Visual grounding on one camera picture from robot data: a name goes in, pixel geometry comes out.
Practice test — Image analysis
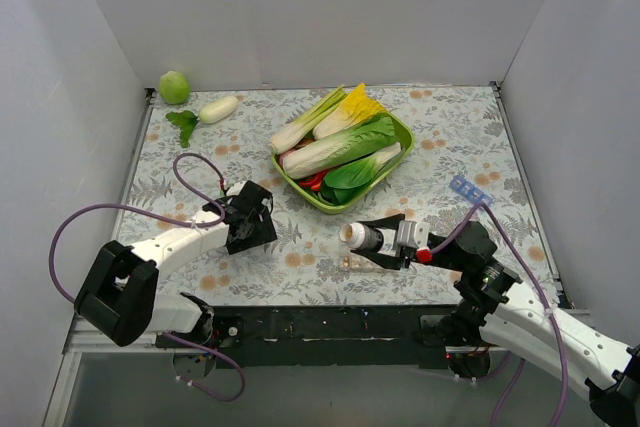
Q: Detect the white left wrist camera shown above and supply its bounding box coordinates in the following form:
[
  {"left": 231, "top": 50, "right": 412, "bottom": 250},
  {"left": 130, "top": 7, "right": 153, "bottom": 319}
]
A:
[{"left": 224, "top": 181, "right": 246, "bottom": 197}]

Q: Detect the green leek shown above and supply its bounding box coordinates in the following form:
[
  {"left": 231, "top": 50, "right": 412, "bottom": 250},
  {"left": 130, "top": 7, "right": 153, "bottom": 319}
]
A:
[{"left": 268, "top": 86, "right": 347, "bottom": 155}]

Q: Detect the clear weekly pill organizer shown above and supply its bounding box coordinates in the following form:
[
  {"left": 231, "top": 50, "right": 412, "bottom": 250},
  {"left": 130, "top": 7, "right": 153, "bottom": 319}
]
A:
[{"left": 337, "top": 243, "right": 384, "bottom": 273}]

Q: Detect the lime green vegetable tray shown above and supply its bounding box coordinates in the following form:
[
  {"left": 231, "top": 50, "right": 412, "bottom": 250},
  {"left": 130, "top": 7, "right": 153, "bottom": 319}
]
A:
[{"left": 271, "top": 113, "right": 414, "bottom": 215}]

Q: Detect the yellow napa cabbage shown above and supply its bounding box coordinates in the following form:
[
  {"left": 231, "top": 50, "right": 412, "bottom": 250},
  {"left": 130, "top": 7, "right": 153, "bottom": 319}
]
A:
[{"left": 312, "top": 83, "right": 387, "bottom": 140}]

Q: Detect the green bok choy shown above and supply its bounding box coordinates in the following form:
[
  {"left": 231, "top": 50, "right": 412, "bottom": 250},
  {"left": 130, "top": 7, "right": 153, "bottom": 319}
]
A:
[{"left": 324, "top": 142, "right": 402, "bottom": 190}]

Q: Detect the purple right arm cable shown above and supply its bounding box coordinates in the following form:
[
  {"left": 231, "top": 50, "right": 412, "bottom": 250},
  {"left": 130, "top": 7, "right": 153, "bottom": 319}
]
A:
[{"left": 427, "top": 202, "right": 571, "bottom": 427}]

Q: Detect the white radish with leaves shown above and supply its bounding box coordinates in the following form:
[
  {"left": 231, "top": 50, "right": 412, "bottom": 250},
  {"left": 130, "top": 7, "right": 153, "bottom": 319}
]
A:
[{"left": 165, "top": 96, "right": 239, "bottom": 148}]

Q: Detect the floral patterned table mat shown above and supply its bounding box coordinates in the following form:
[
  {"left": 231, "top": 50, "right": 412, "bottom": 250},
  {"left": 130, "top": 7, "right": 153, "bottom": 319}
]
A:
[{"left": 116, "top": 85, "right": 557, "bottom": 306}]

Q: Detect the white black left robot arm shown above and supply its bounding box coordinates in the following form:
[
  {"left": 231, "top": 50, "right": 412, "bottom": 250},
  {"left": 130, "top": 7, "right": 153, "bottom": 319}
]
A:
[{"left": 74, "top": 181, "right": 277, "bottom": 347}]

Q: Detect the white pill bottle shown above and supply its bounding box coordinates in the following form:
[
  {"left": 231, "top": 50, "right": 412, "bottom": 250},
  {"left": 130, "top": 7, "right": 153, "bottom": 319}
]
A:
[{"left": 339, "top": 222, "right": 395, "bottom": 252}]

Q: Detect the blue pill organizer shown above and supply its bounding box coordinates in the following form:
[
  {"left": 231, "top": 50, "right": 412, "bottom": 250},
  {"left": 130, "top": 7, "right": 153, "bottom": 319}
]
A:
[{"left": 449, "top": 175, "right": 494, "bottom": 206}]

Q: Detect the green round cabbage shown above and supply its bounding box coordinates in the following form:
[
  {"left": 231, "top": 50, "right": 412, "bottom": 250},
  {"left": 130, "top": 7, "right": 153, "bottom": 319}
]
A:
[{"left": 158, "top": 71, "right": 191, "bottom": 105}]

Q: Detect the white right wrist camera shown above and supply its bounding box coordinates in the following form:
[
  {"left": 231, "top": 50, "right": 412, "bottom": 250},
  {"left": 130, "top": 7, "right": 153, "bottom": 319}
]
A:
[{"left": 395, "top": 220, "right": 429, "bottom": 250}]

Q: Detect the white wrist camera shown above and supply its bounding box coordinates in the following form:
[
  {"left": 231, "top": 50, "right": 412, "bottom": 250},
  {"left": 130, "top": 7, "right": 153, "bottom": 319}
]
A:
[
  {"left": 395, "top": 220, "right": 429, "bottom": 250},
  {"left": 224, "top": 181, "right": 246, "bottom": 197}
]

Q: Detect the red chili pepper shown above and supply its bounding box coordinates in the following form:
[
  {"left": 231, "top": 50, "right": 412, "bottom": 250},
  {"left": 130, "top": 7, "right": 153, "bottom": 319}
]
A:
[{"left": 298, "top": 170, "right": 328, "bottom": 192}]

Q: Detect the green napa cabbage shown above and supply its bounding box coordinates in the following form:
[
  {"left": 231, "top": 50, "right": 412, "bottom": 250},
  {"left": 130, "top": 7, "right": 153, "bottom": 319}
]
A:
[{"left": 282, "top": 114, "right": 397, "bottom": 180}]

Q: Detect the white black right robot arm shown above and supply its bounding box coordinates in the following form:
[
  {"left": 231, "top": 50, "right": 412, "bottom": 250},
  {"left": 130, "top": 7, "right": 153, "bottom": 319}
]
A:
[{"left": 339, "top": 214, "right": 639, "bottom": 426}]

